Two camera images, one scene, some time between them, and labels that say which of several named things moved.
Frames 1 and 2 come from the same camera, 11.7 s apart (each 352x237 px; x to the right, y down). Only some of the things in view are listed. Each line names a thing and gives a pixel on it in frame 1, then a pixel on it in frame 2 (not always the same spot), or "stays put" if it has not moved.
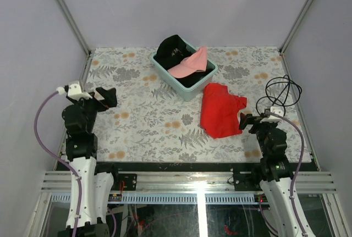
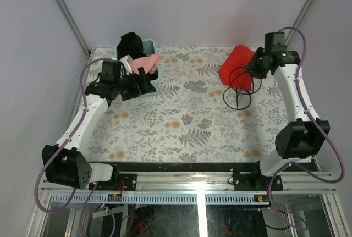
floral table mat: x=152 y=122 stays put
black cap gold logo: x=171 y=51 → x=131 y=44
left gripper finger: x=110 y=98 → x=142 y=75
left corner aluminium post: x=66 y=11 stays put
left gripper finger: x=105 y=93 → x=146 y=87
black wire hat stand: x=281 y=92 → x=242 y=83
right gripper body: x=262 y=128 → x=256 y=66
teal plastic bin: x=194 y=90 → x=149 y=48
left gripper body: x=92 y=106 → x=131 y=88
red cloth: x=220 y=110 → x=233 y=71
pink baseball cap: x=197 y=62 → x=149 y=64
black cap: x=190 y=81 → x=153 y=76
